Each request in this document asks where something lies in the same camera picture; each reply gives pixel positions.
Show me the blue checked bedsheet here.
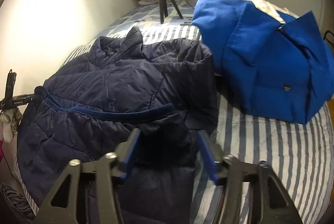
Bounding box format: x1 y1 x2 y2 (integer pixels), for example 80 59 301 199
97 0 197 37

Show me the blue and white garment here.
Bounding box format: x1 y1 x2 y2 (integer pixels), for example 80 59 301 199
192 0 333 124

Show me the black mini tripod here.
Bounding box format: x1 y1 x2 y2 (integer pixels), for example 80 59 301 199
158 0 183 24

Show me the navy puffer jacket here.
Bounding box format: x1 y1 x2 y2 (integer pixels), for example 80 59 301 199
17 27 219 223

